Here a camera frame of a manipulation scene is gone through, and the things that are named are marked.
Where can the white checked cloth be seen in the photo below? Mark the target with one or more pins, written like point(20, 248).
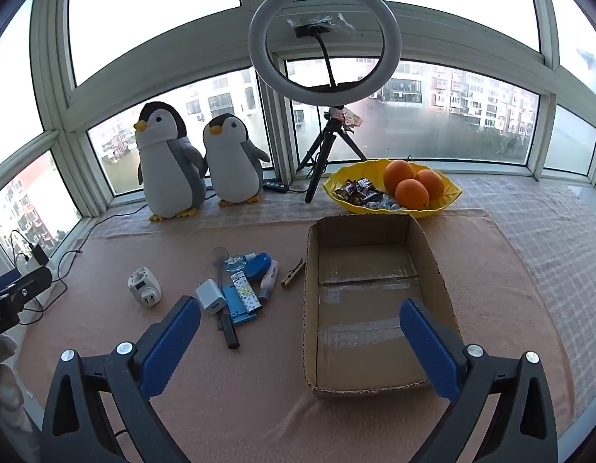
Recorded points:
point(544, 231)

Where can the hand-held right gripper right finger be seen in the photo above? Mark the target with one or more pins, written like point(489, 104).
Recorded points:
point(428, 352)

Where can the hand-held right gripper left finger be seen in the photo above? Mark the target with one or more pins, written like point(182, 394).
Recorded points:
point(172, 342)

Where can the patterned white tube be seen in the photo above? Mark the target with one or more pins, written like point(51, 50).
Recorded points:
point(245, 292)

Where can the small penguin plush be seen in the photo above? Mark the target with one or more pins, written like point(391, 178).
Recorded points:
point(233, 169)

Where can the paper tags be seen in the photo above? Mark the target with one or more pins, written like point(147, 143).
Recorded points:
point(351, 118)

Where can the blue stand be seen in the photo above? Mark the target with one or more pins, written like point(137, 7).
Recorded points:
point(233, 306)

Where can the white USB charger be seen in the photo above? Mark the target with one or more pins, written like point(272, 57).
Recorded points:
point(210, 297)

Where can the white socket adapter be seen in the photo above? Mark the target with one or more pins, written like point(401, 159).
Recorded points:
point(143, 287)

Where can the wooden clothespin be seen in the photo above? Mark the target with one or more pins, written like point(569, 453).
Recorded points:
point(292, 275)

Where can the clear blue sanitizer bottle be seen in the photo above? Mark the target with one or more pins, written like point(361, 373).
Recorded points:
point(237, 264)

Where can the yellow fruit bowl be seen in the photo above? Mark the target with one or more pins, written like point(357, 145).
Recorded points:
point(447, 193)

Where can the black phone holder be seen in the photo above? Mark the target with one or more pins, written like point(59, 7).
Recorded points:
point(312, 30)

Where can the large penguin plush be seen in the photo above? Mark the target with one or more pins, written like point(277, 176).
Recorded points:
point(167, 173)

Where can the orange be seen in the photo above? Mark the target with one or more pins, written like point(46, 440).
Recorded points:
point(398, 175)
point(412, 194)
point(432, 182)

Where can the cardboard box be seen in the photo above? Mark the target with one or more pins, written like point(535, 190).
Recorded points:
point(365, 299)

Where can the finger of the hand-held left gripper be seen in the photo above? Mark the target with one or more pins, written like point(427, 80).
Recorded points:
point(28, 287)

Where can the black cylinder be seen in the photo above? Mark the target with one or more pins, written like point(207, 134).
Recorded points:
point(229, 333)

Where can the black inline remote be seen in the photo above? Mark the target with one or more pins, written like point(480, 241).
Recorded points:
point(275, 187)

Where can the pile of wrapped candies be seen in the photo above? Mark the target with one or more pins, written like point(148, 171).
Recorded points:
point(358, 190)

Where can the grey spoon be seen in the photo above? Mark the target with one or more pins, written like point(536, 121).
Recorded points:
point(221, 254)

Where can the small white grey-capped bottle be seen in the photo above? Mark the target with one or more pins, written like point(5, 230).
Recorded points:
point(270, 275)

